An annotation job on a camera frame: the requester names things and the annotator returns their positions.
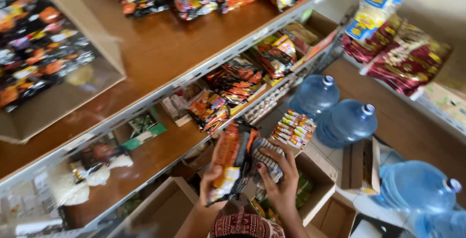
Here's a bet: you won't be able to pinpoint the person's left hand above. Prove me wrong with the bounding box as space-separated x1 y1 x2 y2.
199 141 229 211

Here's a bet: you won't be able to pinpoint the person's right hand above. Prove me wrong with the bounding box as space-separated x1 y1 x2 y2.
256 148 300 214

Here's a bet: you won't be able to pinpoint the orange black noodle packet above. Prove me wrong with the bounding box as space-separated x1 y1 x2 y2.
206 119 261 207

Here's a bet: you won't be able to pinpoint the grey striped noodle packet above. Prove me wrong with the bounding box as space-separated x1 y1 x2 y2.
250 137 285 189

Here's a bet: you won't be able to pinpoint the small white boxes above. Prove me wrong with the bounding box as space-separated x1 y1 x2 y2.
161 92 194 127

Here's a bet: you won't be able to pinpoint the row of orange black packets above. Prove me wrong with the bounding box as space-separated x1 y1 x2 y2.
187 55 267 136

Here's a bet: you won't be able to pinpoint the row of small white items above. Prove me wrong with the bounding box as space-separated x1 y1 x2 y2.
242 77 303 125

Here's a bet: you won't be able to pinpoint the large open cardboard box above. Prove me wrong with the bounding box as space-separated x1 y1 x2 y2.
109 177 200 238

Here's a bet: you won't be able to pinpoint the maroon patterned cloth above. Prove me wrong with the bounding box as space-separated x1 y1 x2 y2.
210 207 286 238

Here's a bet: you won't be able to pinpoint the green white carton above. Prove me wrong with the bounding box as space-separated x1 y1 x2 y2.
121 108 168 151

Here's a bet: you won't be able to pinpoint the stack of red yellow packets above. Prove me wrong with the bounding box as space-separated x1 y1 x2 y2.
270 109 317 151

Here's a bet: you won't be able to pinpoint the open cardboard box green packets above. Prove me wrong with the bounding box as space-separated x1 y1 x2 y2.
243 150 338 228

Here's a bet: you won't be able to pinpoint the blue water jug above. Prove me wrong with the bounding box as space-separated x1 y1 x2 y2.
414 209 466 238
289 74 341 121
315 99 378 150
378 160 463 218

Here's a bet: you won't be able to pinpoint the group of yellow red packets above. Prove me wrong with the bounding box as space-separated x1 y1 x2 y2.
250 35 298 86

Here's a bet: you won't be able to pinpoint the metal shelf rack wooden boards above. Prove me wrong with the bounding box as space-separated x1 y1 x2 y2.
0 0 366 238

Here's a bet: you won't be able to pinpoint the empty open cardboard box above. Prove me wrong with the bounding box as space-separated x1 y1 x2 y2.
305 193 358 238

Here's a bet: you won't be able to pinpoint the white rice bags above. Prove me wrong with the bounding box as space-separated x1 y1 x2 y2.
47 153 134 206

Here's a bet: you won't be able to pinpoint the upright cardboard box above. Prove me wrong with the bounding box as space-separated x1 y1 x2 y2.
341 137 382 196

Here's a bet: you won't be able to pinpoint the carton of black orange packets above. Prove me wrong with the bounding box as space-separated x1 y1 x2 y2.
0 0 127 145

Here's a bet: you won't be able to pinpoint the hanging maroon gold sachet strips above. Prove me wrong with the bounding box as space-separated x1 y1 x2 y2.
341 14 453 97

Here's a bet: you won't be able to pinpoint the hanging blue yellow sachet strip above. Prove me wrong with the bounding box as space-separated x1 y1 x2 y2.
345 0 423 43

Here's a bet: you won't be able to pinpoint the white metal side shelf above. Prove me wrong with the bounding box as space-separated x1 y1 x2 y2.
342 50 466 137

